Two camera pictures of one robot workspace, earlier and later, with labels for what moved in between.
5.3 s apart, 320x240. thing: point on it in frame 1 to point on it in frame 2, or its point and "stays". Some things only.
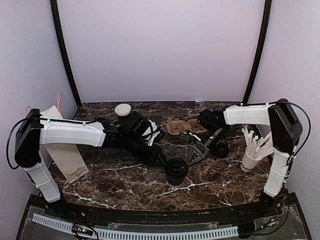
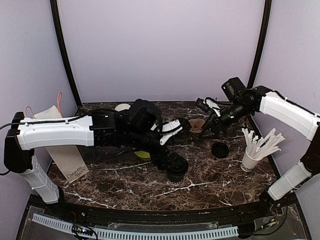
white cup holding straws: x=248 y=163 stays
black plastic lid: x=177 y=168 stays
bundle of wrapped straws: x=256 y=148 stays
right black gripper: x=194 y=149 to x=211 y=124
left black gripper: x=153 y=157 to x=163 y=164
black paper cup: x=123 y=109 stays
